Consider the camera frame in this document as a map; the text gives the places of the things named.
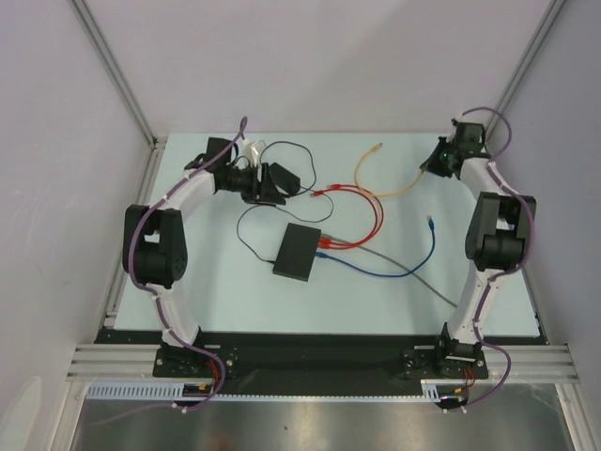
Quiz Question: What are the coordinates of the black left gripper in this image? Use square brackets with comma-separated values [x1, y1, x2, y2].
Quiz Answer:
[221, 163, 285, 207]

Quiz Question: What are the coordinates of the yellow ethernet cable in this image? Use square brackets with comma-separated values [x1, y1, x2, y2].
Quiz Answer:
[354, 142, 428, 198]

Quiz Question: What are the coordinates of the blue ethernet cable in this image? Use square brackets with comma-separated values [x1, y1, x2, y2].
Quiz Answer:
[315, 214, 438, 280]

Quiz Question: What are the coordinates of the black network switch box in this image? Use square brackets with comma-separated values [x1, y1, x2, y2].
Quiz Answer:
[272, 223, 321, 282]

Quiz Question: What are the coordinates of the grey ethernet cable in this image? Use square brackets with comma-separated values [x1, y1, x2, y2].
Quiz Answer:
[321, 230, 457, 306]

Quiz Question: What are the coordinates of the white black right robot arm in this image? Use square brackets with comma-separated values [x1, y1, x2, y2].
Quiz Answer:
[420, 119, 536, 378]

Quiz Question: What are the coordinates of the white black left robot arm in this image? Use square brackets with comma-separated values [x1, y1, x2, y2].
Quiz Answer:
[122, 134, 301, 376]

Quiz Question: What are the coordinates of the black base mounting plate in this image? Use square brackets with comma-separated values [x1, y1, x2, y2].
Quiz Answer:
[93, 328, 550, 398]

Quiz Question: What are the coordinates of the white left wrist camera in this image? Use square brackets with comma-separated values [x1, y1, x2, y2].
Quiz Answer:
[242, 139, 266, 166]

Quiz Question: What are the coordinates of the left aluminium frame post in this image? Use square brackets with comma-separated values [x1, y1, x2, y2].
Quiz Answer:
[69, 0, 168, 151]

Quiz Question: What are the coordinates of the aluminium frame post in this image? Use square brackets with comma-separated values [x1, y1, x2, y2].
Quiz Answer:
[494, 0, 570, 116]
[69, 0, 168, 151]

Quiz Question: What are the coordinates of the right aluminium frame post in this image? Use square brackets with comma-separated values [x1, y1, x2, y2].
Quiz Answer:
[494, 0, 570, 116]

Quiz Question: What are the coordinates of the white slotted cable duct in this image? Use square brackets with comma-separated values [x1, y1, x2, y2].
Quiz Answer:
[85, 381, 460, 403]

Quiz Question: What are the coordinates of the aluminium front frame rail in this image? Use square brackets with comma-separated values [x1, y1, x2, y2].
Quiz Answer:
[67, 344, 579, 384]

